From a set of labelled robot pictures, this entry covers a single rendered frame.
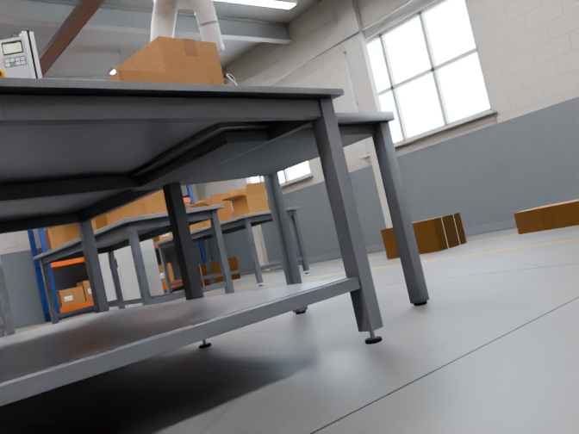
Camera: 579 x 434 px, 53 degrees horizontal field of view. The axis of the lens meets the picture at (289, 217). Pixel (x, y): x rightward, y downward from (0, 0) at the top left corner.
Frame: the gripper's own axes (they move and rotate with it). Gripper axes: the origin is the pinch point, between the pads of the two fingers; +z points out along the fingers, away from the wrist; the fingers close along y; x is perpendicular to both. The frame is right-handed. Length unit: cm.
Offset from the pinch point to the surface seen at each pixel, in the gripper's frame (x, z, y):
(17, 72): -57, -26, 66
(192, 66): -8.7, 42.8, 18.5
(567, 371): -9, 159, -68
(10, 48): -51, -29, 74
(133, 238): -110, -149, -39
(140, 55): -18, 37, 33
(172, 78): -17, 89, 23
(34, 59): -49, -29, 65
